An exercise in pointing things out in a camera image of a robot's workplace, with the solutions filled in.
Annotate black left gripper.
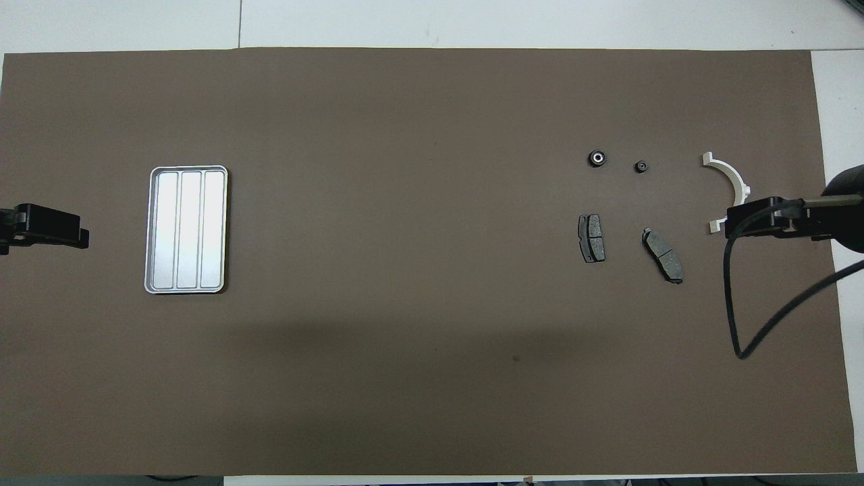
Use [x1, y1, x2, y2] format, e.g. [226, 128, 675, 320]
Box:
[0, 202, 90, 256]

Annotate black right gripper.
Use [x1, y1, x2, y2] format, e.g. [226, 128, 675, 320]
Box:
[725, 196, 834, 243]

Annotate silver metal tray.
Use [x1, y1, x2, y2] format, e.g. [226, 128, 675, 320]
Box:
[144, 165, 230, 295]

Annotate long dark brake pad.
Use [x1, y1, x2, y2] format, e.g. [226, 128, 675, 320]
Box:
[641, 227, 684, 285]

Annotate short dark brake pad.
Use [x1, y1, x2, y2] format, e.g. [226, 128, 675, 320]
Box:
[577, 213, 607, 265]

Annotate brown table mat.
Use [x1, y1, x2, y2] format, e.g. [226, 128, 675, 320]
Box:
[0, 47, 859, 477]

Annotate white curved plastic bracket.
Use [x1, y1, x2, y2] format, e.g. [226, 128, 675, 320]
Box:
[701, 152, 751, 235]

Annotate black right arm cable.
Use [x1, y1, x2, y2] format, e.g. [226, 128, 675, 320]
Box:
[723, 194, 864, 360]

